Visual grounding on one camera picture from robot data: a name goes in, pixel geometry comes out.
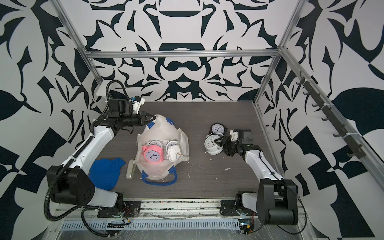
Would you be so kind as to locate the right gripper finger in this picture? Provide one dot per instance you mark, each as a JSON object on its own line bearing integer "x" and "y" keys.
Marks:
{"x": 225, "y": 135}
{"x": 221, "y": 142}

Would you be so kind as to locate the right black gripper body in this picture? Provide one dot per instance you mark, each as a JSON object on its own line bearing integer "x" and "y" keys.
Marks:
{"x": 231, "y": 147}

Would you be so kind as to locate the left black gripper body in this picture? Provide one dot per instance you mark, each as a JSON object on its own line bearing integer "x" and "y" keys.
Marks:
{"x": 132, "y": 120}

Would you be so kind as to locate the white round alarm clock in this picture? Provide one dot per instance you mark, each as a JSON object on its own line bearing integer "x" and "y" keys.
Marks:
{"x": 211, "y": 145}

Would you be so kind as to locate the black round alarm clock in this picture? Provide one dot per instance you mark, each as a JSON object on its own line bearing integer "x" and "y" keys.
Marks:
{"x": 218, "y": 129}

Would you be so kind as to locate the white canvas bag blue handles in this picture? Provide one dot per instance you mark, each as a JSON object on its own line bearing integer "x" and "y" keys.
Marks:
{"x": 164, "y": 173}

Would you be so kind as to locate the pink alarm clock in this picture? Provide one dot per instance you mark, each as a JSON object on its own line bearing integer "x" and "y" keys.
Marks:
{"x": 153, "y": 154}

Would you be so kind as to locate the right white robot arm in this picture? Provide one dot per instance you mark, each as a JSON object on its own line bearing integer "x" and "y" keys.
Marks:
{"x": 276, "y": 202}

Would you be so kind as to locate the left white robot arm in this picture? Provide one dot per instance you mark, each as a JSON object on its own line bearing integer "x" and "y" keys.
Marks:
{"x": 70, "y": 187}

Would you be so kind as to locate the small white alarm clock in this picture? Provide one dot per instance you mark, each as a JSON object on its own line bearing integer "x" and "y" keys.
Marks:
{"x": 156, "y": 143}

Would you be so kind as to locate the white square alarm clock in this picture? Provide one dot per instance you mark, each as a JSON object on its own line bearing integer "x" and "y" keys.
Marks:
{"x": 174, "y": 152}

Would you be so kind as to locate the small beige stapler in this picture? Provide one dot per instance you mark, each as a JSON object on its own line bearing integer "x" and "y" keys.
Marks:
{"x": 131, "y": 169}

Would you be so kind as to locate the blue cloth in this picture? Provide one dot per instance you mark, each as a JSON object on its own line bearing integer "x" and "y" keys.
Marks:
{"x": 104, "y": 173}

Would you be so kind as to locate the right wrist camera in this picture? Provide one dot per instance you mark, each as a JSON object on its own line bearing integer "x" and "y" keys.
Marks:
{"x": 236, "y": 135}

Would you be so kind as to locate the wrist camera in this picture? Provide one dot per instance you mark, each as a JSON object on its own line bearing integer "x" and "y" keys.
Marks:
{"x": 137, "y": 102}
{"x": 236, "y": 135}

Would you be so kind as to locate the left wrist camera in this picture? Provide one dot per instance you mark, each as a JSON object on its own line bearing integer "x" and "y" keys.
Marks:
{"x": 137, "y": 102}

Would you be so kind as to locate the grey wall hook rail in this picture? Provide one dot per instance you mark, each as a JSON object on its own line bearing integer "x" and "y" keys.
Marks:
{"x": 333, "y": 116}

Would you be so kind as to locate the white slotted cable duct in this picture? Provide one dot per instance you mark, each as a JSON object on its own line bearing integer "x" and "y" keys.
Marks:
{"x": 186, "y": 224}

